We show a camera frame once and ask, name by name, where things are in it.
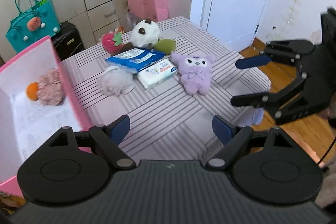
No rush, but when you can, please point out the pink storage box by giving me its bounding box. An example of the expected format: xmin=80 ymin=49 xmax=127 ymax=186
xmin=1 ymin=36 xmax=92 ymax=196

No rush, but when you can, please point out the striped pink table cloth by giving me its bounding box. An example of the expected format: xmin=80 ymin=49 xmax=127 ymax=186
xmin=63 ymin=16 xmax=271 ymax=161

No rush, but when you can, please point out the white tissue pack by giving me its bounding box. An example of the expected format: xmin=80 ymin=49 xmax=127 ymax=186
xmin=137 ymin=59 xmax=177 ymax=90

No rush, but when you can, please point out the white mesh bath puff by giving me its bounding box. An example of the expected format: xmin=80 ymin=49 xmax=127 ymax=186
xmin=97 ymin=66 xmax=135 ymax=96

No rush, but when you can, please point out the teal felt tote bag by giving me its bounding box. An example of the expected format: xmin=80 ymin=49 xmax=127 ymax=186
xmin=6 ymin=0 xmax=60 ymax=53

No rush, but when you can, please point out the white round plush toy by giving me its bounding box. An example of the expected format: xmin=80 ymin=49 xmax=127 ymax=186
xmin=129 ymin=19 xmax=161 ymax=48

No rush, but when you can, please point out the red strawberry plush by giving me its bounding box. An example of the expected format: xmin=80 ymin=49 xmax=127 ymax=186
xmin=101 ymin=32 xmax=123 ymax=54

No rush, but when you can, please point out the black suitcase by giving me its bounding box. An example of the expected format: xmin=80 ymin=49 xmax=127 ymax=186
xmin=51 ymin=21 xmax=84 ymax=61

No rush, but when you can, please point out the blue wet wipes pack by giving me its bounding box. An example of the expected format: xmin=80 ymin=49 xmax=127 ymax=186
xmin=106 ymin=48 xmax=165 ymax=74

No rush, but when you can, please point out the purple Kuromi plush toy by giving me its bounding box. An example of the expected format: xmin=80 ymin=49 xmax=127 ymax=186
xmin=170 ymin=51 xmax=215 ymax=96

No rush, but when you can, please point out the orange sponge ball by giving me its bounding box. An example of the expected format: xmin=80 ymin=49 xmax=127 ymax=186
xmin=26 ymin=82 xmax=39 ymax=101

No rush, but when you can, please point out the green makeup sponge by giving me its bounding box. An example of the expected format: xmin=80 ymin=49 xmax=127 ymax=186
xmin=154 ymin=39 xmax=176 ymax=55

